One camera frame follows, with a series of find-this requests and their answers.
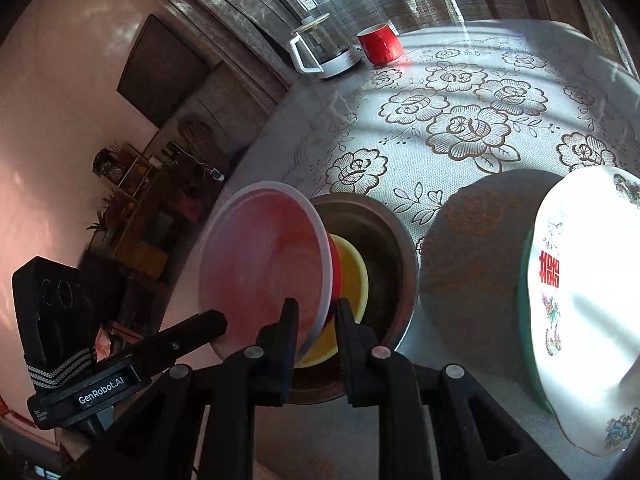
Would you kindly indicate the red cup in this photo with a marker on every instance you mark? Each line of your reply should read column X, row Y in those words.
column 381, row 42

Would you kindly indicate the yellow plastic bowl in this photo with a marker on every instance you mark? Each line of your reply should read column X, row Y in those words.
column 350, row 280

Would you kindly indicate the potted plant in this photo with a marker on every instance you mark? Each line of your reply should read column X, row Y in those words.
column 107, row 162

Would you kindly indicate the brown curtain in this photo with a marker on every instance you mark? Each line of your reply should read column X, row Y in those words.
column 595, row 5

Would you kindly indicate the wooden shelf cabinet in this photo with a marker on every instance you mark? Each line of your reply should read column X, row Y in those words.
column 150, row 210

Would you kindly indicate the teal plate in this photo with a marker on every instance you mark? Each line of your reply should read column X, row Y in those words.
column 523, row 310

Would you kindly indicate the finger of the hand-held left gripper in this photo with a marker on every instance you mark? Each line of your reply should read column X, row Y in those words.
column 185, row 340

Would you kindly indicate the wall-mounted television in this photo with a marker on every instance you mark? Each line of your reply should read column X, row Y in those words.
column 160, row 70

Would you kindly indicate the white plate red print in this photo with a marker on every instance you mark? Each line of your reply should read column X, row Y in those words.
column 595, row 310

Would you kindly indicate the floral lace tablecloth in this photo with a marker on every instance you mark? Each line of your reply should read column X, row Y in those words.
column 475, row 125

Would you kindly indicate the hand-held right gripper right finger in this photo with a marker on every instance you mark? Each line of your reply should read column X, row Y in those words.
column 345, row 342

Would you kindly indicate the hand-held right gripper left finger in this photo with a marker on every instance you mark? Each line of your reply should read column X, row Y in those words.
column 290, row 342

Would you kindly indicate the grey drape curtain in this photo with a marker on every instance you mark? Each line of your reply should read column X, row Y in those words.
column 225, row 15

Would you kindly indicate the red bowl white inside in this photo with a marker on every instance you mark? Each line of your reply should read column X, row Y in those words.
column 265, row 260

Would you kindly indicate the stainless steel bowl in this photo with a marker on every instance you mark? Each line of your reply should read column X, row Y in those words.
column 390, row 260

